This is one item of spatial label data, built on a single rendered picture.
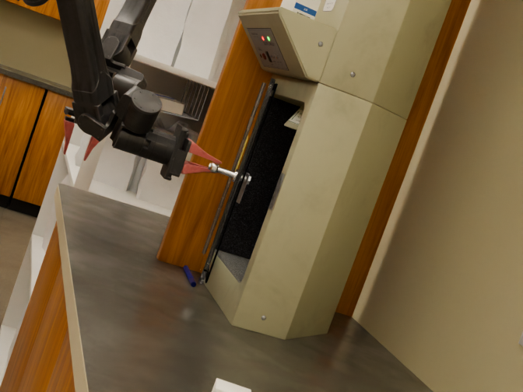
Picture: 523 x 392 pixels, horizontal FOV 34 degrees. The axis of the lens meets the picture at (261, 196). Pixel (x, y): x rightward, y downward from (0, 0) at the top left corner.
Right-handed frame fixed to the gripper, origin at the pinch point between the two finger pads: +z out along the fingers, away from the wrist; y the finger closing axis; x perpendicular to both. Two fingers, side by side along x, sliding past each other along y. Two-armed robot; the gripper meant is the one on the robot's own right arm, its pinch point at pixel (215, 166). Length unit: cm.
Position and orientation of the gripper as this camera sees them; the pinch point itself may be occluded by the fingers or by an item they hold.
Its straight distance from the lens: 165.7
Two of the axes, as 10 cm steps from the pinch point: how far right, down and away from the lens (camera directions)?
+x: -2.4, -1.8, 9.5
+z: 9.1, 3.0, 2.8
